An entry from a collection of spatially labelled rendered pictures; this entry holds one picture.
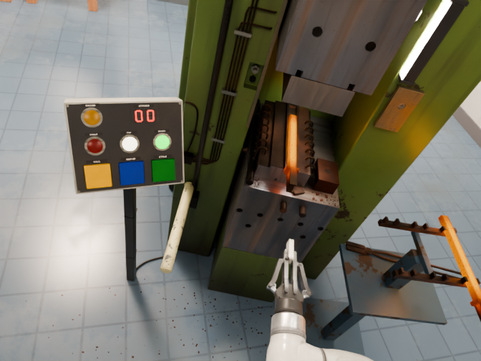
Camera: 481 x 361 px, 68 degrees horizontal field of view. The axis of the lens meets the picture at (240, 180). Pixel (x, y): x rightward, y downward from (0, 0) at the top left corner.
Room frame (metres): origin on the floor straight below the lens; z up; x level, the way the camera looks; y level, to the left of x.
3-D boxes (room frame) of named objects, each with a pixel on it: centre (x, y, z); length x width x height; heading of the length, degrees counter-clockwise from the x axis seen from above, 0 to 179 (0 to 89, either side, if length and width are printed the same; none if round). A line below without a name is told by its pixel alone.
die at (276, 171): (1.18, -0.12, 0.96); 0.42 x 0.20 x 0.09; 7
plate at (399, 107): (1.14, -0.44, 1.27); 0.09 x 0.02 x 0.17; 97
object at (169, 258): (0.84, 0.19, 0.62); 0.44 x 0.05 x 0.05; 7
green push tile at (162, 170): (0.77, 0.25, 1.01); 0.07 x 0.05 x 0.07; 122
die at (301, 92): (1.18, -0.12, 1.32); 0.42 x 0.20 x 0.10; 7
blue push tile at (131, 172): (0.71, 0.34, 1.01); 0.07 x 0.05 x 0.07; 122
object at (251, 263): (1.20, -0.17, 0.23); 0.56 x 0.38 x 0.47; 7
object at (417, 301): (0.86, -0.73, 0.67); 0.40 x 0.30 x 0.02; 102
